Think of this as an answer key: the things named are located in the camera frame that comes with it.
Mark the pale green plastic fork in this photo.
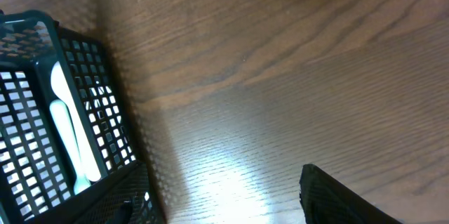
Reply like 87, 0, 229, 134
49, 99, 91, 195

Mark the small white plastic spoon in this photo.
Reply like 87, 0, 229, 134
51, 61, 101, 182

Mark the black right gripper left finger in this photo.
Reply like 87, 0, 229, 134
28, 162, 149, 223

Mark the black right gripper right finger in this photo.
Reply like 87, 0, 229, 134
300, 164, 400, 224

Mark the black plastic basket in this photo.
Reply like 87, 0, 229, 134
0, 9, 166, 224

